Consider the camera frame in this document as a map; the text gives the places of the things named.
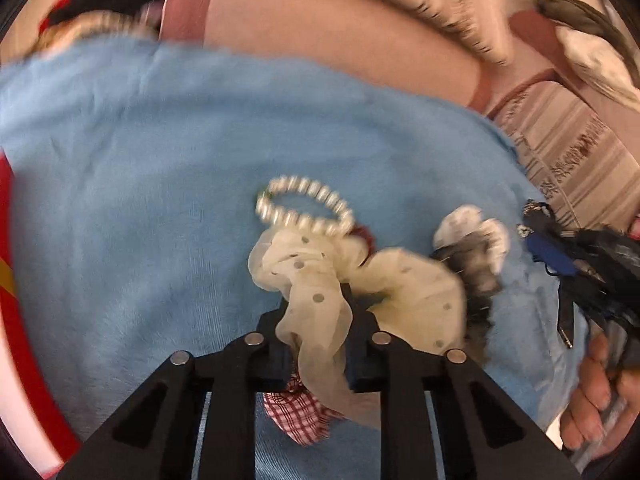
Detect patterned beige scarf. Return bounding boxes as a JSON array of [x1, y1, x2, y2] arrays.
[[27, 11, 158, 55]]

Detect light blue towel blanket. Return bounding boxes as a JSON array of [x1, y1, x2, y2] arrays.
[[0, 34, 591, 480]]

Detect grey white cloth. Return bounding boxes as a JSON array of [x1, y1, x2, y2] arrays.
[[535, 0, 639, 112]]

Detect person's right hand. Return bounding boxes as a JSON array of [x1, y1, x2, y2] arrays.
[[560, 334, 639, 460]]

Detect pink bed mattress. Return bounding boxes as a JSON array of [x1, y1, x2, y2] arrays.
[[160, 0, 491, 112]]

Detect red white checked scrunchie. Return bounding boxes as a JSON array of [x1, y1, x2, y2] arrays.
[[262, 372, 344, 446]]

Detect red polka dot scrunchie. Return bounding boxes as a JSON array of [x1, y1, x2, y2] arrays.
[[348, 224, 376, 266]]

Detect grey organza scrunchie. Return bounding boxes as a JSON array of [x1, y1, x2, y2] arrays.
[[432, 205, 510, 365]]

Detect white pearl bracelet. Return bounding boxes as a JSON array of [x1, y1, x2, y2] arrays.
[[254, 174, 356, 238]]

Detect red cardboard box tray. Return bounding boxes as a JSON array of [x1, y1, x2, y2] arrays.
[[1, 156, 80, 479]]

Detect cream dotted organza scrunchie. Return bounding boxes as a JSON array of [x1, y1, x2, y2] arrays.
[[247, 228, 466, 428]]

